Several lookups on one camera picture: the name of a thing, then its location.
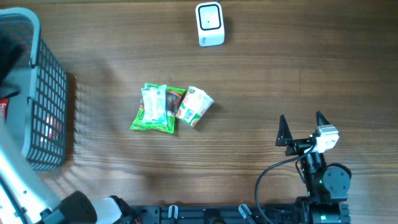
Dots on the black mounting rail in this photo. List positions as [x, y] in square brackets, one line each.
[217, 214]

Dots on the grey plastic shopping basket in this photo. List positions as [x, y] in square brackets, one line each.
[37, 88]

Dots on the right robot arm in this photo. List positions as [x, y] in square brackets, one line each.
[327, 184]

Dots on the green snack bag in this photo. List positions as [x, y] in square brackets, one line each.
[173, 97]

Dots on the instant noodle cup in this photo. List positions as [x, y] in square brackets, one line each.
[194, 105]

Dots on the red coffee stick sachet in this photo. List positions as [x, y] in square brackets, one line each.
[4, 106]

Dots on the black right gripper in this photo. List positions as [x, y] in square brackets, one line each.
[285, 138]

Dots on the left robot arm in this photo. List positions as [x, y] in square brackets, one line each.
[31, 196]

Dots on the light blue clear packet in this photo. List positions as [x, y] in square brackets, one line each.
[154, 99]

